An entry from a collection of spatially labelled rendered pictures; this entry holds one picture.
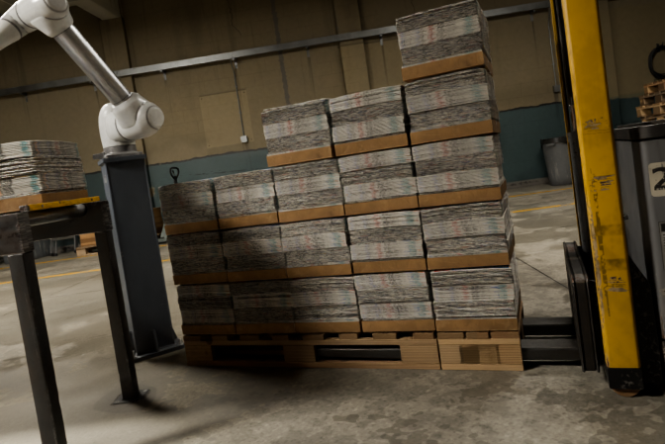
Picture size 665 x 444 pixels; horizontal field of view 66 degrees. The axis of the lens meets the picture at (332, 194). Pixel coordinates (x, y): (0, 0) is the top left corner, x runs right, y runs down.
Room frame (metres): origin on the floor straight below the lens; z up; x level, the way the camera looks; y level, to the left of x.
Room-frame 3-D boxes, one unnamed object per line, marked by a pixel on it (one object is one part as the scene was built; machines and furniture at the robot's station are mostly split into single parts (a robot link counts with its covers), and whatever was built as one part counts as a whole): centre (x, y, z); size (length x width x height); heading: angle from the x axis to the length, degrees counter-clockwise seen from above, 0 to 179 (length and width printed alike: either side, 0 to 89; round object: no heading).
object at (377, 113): (2.09, -0.24, 0.95); 0.38 x 0.29 x 0.23; 157
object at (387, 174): (2.25, 0.16, 0.42); 1.17 x 0.39 x 0.83; 68
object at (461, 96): (1.97, -0.51, 0.65); 0.39 x 0.30 x 1.29; 158
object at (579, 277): (1.84, -0.83, 0.20); 0.62 x 0.05 x 0.30; 158
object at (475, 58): (1.97, -0.51, 0.63); 0.38 x 0.29 x 0.97; 158
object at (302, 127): (2.20, 0.04, 0.95); 0.38 x 0.29 x 0.23; 157
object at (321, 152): (2.20, 0.04, 0.86); 0.38 x 0.29 x 0.04; 157
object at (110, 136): (2.61, 1.02, 1.17); 0.18 x 0.16 x 0.22; 57
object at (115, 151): (2.61, 1.05, 1.03); 0.22 x 0.18 x 0.06; 120
